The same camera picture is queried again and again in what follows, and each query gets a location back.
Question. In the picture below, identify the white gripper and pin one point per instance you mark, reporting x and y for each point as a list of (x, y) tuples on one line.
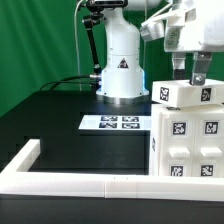
[(201, 31)]

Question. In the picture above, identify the white cabinet top block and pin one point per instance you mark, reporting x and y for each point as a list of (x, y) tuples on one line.
[(180, 93)]

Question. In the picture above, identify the white cabinet door with knob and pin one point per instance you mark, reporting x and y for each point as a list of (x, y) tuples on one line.
[(176, 144)]

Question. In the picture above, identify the white cabinet body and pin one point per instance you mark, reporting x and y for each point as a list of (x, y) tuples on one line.
[(156, 110)]

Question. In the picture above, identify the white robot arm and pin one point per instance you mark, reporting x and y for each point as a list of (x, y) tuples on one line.
[(122, 80)]

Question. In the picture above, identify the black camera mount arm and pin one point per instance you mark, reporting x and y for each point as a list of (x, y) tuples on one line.
[(93, 40)]

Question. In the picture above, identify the white marker base plate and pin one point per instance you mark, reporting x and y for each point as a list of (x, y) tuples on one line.
[(115, 122)]

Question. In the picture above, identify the white U-shaped frame fence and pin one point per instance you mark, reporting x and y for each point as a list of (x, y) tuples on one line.
[(17, 179)]

